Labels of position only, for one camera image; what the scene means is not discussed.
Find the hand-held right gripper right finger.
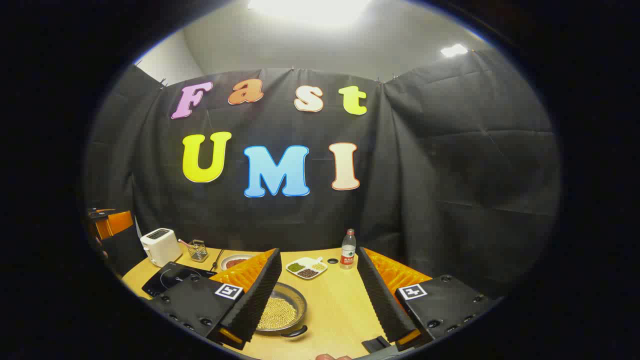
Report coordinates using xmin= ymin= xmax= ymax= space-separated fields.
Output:
xmin=356 ymin=246 xmax=501 ymax=351

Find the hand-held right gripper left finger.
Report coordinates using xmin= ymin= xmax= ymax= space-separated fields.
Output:
xmin=145 ymin=247 xmax=283 ymax=351

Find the steel pot with black handle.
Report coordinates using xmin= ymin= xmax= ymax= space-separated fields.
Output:
xmin=255 ymin=281 xmax=309 ymax=339

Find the black induction cooktop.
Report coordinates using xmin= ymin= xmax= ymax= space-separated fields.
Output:
xmin=141 ymin=261 xmax=218 ymax=299

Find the large heap of soybeans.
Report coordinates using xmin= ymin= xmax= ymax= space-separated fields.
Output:
xmin=256 ymin=296 xmax=298 ymax=331

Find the round white plate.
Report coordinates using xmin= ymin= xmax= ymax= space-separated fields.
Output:
xmin=220 ymin=253 xmax=256 ymax=272

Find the white toaster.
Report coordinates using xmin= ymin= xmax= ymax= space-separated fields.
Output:
xmin=140 ymin=228 xmax=183 ymax=268

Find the clear water bottle red label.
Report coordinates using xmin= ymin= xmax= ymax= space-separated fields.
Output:
xmin=340 ymin=228 xmax=357 ymax=270

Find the white divided dish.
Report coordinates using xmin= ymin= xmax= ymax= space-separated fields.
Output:
xmin=285 ymin=256 xmax=329 ymax=280

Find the wire mesh basket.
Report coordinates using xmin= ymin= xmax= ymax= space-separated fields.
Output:
xmin=186 ymin=239 xmax=210 ymax=263

